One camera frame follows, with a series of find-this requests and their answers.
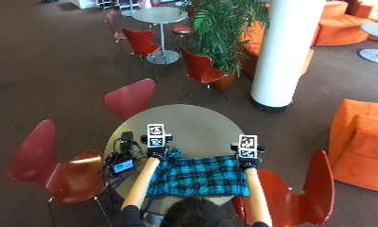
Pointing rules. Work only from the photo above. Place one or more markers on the teal black plaid cloth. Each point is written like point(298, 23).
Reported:
point(199, 176)

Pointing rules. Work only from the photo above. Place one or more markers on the the person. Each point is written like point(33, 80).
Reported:
point(193, 214)

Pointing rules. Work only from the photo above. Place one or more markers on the red chair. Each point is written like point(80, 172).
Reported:
point(56, 167)
point(201, 69)
point(129, 98)
point(141, 42)
point(288, 195)
point(113, 26)

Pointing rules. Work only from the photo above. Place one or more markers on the black device with screen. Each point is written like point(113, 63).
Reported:
point(122, 164)

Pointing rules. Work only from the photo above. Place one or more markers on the person's right hand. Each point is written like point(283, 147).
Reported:
point(247, 160)

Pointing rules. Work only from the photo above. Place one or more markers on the green potted plant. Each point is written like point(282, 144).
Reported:
point(222, 34)

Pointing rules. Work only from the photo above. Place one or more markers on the red round stool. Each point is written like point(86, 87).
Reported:
point(181, 30)

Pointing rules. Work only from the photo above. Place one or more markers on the orange sofa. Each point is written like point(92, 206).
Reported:
point(343, 25)

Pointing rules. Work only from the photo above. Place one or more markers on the round grey cafe table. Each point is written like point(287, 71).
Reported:
point(159, 19)

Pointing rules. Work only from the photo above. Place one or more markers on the orange bench seat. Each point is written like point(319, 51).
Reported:
point(255, 50)

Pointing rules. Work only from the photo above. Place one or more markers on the white round pillar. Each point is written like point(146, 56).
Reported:
point(286, 53)

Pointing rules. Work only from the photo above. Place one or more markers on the white marker cube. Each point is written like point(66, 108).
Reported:
point(155, 135)
point(247, 146)

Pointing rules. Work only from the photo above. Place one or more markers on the orange armchair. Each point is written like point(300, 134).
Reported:
point(360, 145)

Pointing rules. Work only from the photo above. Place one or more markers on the person's left hand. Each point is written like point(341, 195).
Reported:
point(157, 153)

